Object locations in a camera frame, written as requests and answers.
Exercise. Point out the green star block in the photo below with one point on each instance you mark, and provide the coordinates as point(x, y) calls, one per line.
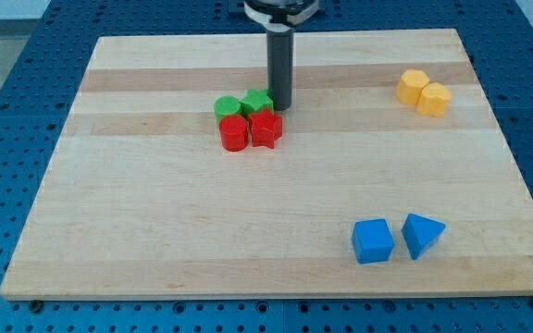
point(256, 100)

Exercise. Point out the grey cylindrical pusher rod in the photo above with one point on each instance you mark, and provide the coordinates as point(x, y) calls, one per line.
point(279, 45)

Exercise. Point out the yellow hexagon block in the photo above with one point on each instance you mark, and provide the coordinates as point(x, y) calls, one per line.
point(410, 86)

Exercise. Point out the green cylinder block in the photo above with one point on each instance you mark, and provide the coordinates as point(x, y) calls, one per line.
point(226, 106)

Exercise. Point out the blue triangular prism block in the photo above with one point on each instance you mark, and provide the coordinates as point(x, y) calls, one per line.
point(420, 234)

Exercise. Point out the blue cube block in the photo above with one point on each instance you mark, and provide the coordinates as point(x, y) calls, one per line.
point(372, 241)

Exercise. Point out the red star block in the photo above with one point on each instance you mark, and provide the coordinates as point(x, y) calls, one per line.
point(266, 127)

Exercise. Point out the red cylinder block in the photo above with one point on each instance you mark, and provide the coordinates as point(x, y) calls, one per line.
point(233, 131)

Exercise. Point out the yellow heart block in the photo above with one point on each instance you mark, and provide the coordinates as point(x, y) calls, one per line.
point(434, 100)

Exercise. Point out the light wooden board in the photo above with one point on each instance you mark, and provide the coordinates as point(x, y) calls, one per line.
point(140, 201)

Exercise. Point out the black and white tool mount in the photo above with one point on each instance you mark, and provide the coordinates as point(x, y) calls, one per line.
point(284, 12)

